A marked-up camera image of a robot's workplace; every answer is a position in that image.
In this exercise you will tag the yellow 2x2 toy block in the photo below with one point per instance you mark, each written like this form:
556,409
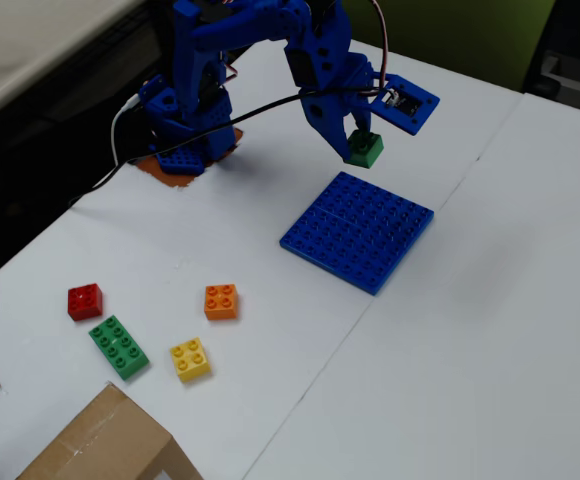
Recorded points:
190,360

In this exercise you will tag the brown cardboard box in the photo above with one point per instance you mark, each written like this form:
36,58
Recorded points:
110,440

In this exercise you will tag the orange 2x2 toy block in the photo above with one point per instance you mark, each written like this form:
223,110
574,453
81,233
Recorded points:
221,302

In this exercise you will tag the blue wrist camera mount plate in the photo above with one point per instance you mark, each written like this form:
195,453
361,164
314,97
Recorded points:
425,102

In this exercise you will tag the green chair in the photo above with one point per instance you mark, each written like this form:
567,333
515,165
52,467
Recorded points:
450,35

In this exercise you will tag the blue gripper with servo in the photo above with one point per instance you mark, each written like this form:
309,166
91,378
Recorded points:
326,114

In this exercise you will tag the blue 8x8 studded baseplate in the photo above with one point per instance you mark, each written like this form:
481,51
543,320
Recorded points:
357,232

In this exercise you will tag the white desk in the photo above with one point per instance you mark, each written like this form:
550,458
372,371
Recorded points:
35,45

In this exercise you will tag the blue 3D-printed robot arm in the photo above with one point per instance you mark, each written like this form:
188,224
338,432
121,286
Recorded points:
192,90

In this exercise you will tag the green 2x2 toy block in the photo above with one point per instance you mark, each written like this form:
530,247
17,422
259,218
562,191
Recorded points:
366,150

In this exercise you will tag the grey metal furniture frame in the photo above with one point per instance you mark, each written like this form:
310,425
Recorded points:
577,80

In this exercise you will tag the green 2x4 toy block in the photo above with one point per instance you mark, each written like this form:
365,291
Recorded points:
119,347

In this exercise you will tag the red 2x2 toy block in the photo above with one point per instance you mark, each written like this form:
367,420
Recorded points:
85,302

